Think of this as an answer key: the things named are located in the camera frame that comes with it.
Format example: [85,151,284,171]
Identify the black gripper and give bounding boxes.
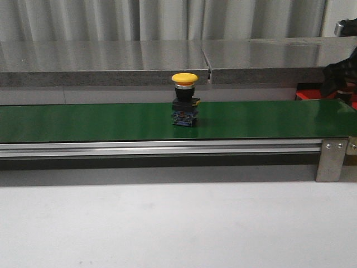
[320,48,356,105]

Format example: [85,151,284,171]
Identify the yellow mushroom push button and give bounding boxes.
[172,73,200,127]

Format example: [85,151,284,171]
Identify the red plastic tray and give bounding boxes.
[296,87,356,109]

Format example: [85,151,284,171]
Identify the green conveyor belt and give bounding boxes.
[1,100,356,143]

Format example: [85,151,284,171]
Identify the grey stone countertop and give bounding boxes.
[0,37,357,106]

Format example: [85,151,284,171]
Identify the white pleated curtain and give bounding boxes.
[0,0,357,42]

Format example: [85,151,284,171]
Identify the steel conveyor support bracket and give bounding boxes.
[316,138,348,182]

